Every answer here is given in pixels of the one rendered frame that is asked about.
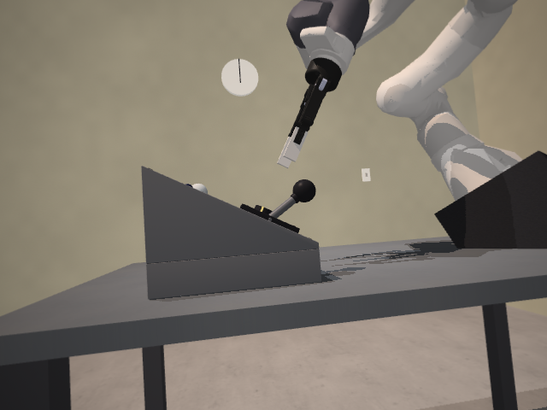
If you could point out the grey control console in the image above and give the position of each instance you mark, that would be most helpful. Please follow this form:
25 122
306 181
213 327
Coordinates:
198 244

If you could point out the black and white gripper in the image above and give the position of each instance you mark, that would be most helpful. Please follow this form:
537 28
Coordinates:
322 76

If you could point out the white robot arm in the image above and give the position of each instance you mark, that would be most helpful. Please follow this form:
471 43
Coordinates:
334 29

